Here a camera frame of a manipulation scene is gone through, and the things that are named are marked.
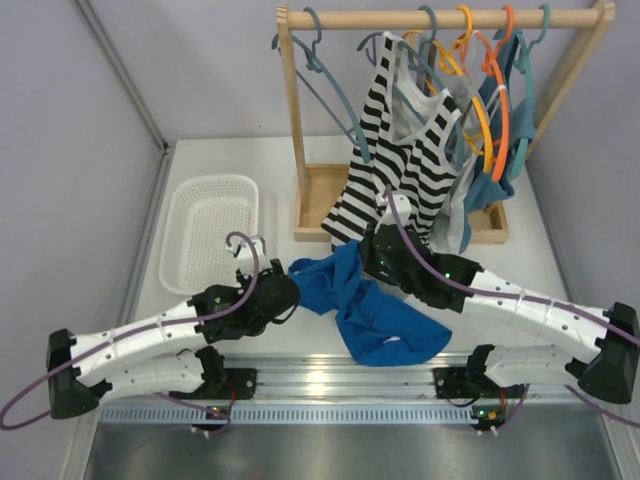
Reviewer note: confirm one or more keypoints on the white slotted cable duct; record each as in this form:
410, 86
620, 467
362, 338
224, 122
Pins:
304, 414

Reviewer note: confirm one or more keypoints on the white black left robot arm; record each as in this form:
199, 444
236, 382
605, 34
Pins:
172, 352

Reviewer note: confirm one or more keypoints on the grey tank top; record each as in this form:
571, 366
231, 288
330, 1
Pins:
451, 231

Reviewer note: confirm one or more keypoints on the white perforated plastic basket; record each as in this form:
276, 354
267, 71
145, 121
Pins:
202, 212

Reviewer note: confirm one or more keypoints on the yellow hanger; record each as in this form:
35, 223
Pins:
452, 61

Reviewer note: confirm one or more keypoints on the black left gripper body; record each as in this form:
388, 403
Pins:
286, 291

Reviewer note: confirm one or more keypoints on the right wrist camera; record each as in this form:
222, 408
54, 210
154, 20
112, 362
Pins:
396, 209

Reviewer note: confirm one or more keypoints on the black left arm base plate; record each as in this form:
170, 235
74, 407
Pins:
240, 384

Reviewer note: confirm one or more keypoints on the orange hanger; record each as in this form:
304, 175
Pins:
492, 68

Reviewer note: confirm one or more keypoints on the wooden clothes rack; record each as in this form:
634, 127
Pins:
318, 185

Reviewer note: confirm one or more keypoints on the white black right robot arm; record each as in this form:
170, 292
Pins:
595, 350

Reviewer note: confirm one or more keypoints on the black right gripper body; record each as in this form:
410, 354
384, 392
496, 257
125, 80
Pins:
373, 262

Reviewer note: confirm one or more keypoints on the teal blue tank top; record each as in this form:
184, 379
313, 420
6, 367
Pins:
483, 191

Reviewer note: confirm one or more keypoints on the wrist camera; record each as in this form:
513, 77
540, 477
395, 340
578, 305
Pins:
249, 253
396, 209

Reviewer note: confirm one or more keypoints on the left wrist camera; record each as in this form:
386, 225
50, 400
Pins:
249, 253

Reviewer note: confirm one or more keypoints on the black white striped tank top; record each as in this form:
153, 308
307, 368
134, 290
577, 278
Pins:
406, 134

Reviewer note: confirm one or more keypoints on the aluminium mounting rail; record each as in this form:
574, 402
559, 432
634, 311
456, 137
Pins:
350, 375

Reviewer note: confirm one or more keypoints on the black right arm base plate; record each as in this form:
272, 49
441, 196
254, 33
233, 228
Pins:
462, 389

